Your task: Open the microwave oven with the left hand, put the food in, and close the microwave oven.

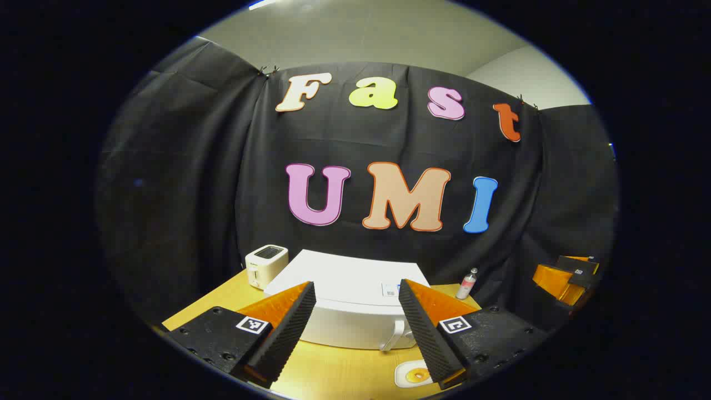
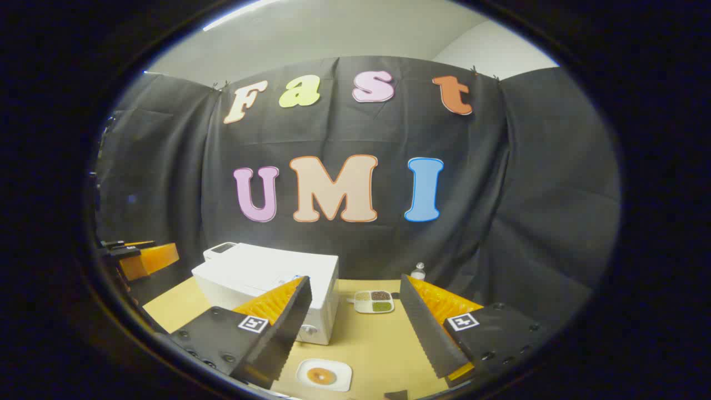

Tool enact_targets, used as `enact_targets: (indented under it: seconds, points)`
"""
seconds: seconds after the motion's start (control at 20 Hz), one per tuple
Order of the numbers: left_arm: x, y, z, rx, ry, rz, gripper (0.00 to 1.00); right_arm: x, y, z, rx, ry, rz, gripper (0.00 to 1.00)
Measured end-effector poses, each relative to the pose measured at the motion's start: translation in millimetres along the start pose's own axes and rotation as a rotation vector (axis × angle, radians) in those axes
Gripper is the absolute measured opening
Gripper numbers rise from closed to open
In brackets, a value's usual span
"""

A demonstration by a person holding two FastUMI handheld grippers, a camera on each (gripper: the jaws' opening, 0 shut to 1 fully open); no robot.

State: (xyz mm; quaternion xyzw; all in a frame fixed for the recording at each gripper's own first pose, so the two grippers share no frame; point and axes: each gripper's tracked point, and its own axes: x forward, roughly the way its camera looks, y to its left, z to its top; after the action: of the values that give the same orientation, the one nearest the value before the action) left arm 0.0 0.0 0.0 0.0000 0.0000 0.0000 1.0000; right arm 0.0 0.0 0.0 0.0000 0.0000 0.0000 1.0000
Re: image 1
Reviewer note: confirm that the round brown pastry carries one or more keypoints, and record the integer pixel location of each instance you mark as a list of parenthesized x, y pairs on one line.
[(416, 375)]

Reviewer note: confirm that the cream toaster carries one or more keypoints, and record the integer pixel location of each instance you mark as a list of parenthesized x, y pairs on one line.
[(266, 266)]

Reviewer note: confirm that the white microwave oven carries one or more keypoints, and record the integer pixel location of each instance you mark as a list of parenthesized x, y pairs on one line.
[(344, 278)]

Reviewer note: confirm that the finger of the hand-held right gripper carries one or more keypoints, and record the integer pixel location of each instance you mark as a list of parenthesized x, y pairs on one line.
[(575, 263), (552, 280)]

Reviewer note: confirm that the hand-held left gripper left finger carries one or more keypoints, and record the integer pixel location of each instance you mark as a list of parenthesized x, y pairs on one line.
[(289, 339)]

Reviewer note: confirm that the white square plate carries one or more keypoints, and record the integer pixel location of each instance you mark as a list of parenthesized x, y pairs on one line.
[(401, 378)]

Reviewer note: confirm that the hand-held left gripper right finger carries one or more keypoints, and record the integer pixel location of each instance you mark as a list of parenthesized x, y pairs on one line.
[(425, 339)]

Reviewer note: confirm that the clear bottle with pink label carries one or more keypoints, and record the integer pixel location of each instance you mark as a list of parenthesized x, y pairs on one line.
[(466, 286)]

